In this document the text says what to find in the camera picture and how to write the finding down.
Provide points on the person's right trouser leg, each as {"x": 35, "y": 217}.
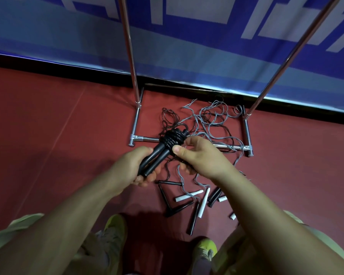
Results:
{"x": 326, "y": 240}

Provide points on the person's left thumb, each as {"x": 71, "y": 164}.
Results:
{"x": 143, "y": 153}

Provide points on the person's right yellow-green shoe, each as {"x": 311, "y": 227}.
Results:
{"x": 203, "y": 252}

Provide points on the person's left yellow-green shoe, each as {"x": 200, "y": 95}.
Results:
{"x": 116, "y": 234}

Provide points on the person's left forearm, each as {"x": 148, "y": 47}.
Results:
{"x": 60, "y": 226}

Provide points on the chrome metal rack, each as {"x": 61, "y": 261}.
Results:
{"x": 132, "y": 68}

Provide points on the blue and white banner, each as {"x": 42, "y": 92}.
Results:
{"x": 189, "y": 45}

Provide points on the person's yellow-green shoe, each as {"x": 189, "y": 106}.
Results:
{"x": 203, "y": 252}
{"x": 116, "y": 234}

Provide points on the person's right forearm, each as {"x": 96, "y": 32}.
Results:
{"x": 269, "y": 223}

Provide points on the person's trouser leg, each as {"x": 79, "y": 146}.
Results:
{"x": 14, "y": 229}
{"x": 326, "y": 240}

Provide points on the person's right thumb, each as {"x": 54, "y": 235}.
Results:
{"x": 182, "y": 151}

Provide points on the person's right hand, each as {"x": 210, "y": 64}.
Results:
{"x": 206, "y": 160}

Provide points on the person's left hand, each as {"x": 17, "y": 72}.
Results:
{"x": 123, "y": 171}

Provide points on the person's left trouser leg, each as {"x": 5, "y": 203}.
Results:
{"x": 14, "y": 229}

